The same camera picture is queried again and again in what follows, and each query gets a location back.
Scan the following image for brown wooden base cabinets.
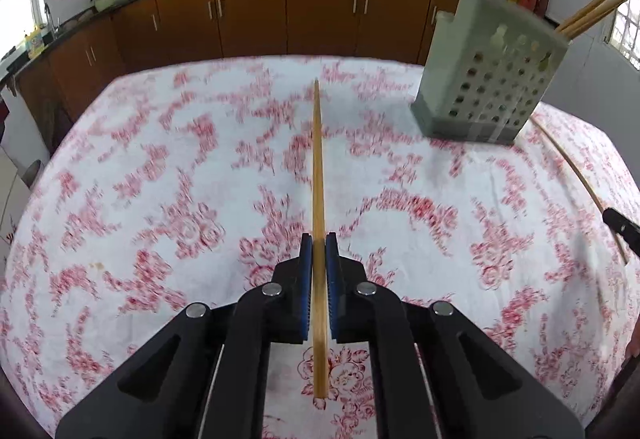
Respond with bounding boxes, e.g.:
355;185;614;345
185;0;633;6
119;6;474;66
12;0;463;120

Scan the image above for grey perforated chopstick holder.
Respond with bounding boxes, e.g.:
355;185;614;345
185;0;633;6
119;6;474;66
411;0;571;146

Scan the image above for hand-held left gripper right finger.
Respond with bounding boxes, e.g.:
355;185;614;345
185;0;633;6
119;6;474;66
326;233;586;439

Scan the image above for red floral tablecloth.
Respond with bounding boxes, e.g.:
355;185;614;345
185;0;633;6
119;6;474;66
0;54;640;439

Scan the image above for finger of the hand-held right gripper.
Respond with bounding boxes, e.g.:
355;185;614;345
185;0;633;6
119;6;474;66
602;208;640;255

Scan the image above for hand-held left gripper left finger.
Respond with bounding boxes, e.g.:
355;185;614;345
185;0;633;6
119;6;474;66
55;233;313;439

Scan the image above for window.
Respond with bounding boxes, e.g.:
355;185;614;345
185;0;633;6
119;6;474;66
602;0;640;70

